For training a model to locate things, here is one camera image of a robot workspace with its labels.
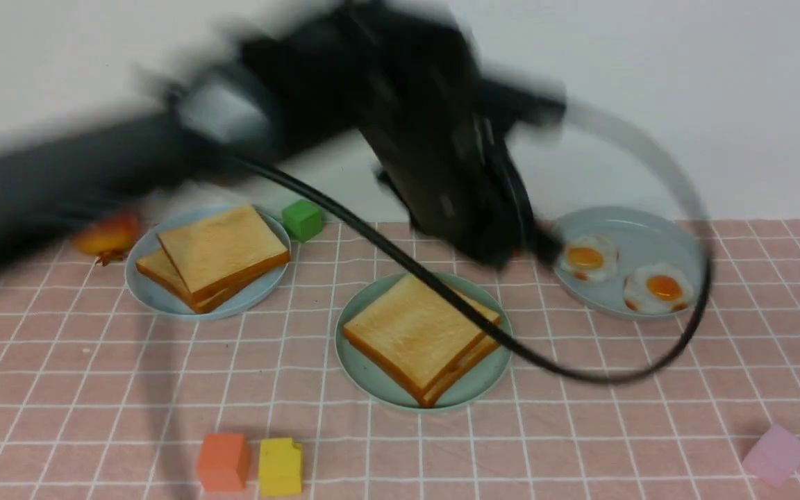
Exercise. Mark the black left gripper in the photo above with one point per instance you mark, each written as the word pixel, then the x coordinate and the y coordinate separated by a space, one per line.
pixel 439 156

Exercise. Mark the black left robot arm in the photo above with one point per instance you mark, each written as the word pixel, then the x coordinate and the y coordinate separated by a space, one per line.
pixel 232 119

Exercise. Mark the green cube block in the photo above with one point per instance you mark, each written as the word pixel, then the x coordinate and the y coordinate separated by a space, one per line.
pixel 303 220

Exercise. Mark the pink checked tablecloth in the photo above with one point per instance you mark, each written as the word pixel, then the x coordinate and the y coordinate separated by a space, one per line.
pixel 100 399

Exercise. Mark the left fried egg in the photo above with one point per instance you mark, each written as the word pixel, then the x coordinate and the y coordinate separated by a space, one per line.
pixel 591 258

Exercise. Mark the fried egg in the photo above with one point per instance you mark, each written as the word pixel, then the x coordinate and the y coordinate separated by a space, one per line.
pixel 591 258
pixel 657 289

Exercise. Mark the green centre plate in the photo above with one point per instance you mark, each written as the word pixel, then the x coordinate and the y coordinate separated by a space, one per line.
pixel 370 379

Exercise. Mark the right fried egg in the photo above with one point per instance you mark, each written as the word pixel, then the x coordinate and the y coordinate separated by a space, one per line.
pixel 657 289

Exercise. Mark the grey toast plate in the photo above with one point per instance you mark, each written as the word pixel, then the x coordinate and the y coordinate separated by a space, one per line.
pixel 160 301

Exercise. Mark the red yellow apple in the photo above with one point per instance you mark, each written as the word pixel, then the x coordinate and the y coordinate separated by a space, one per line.
pixel 110 240

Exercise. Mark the yellow cube block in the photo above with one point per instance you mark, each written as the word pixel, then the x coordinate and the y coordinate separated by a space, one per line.
pixel 280 467

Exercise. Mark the orange cube block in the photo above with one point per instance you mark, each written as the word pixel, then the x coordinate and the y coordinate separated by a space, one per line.
pixel 223 463

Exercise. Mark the pink cube block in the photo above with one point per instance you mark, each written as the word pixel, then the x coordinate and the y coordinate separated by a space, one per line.
pixel 775 457

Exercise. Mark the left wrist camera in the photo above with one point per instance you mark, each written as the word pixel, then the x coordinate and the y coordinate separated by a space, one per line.
pixel 504 104

